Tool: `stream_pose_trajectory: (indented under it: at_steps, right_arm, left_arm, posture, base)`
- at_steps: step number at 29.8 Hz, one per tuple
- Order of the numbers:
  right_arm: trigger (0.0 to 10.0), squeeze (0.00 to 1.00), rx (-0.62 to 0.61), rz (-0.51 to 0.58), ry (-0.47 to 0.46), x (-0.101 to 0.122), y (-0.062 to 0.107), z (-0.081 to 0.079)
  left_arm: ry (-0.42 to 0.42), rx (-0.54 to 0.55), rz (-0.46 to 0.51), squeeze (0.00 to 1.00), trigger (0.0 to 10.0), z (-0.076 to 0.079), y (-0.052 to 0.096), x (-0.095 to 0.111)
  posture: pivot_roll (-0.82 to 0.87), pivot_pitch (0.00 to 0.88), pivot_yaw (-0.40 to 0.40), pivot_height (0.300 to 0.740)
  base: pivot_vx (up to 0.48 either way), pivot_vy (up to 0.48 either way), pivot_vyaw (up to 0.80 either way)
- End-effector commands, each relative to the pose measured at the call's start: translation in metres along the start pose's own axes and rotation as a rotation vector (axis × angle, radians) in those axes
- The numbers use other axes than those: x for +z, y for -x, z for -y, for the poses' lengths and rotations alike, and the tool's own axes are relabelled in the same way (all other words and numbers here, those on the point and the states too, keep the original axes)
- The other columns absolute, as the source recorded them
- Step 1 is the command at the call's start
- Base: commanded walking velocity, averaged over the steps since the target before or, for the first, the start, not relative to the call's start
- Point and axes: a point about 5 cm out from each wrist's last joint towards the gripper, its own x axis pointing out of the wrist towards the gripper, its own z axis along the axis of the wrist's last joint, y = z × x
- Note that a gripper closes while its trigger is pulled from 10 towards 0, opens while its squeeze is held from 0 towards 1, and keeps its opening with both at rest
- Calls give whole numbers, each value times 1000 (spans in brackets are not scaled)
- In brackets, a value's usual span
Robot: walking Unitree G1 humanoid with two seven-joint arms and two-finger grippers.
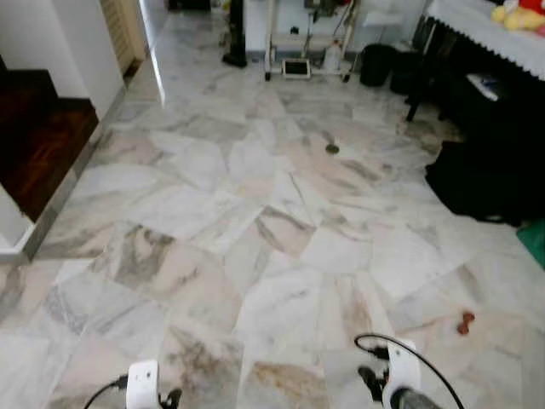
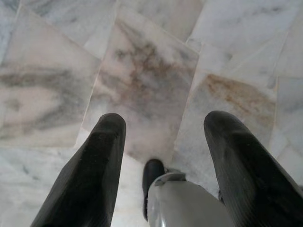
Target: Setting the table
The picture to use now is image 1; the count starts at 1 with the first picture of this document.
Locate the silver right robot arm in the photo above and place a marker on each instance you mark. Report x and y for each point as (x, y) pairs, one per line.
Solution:
(415, 400)

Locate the small brown floor object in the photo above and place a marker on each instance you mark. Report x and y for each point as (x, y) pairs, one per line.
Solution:
(465, 323)

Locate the green mat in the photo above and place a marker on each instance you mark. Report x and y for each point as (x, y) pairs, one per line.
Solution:
(534, 241)

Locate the large black bag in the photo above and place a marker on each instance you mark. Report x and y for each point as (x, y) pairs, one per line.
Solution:
(485, 183)

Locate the dark wooden stairs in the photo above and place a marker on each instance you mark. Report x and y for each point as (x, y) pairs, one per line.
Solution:
(43, 136)

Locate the black bench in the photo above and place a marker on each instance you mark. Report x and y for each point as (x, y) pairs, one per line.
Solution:
(456, 102)

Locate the white and blue packet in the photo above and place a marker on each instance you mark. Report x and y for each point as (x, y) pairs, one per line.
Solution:
(484, 85)

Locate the black waste bin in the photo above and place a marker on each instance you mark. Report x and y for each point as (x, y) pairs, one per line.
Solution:
(375, 65)

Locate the white floor scale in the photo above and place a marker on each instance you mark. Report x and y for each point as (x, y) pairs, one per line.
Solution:
(296, 68)

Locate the white metal rack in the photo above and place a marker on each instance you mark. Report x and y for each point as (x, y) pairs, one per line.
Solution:
(311, 38)

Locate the black upright vacuum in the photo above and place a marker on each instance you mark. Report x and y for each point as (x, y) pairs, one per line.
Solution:
(235, 38)

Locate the table with white tablecloth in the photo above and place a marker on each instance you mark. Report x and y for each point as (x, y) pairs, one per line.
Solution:
(485, 34)

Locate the wooden louvre door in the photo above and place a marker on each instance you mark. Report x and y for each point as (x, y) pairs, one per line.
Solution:
(122, 30)

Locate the yellow and red plush toy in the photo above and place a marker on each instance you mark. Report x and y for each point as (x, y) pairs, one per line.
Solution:
(518, 17)

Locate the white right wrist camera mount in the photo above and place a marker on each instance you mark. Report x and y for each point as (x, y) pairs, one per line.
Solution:
(403, 371)

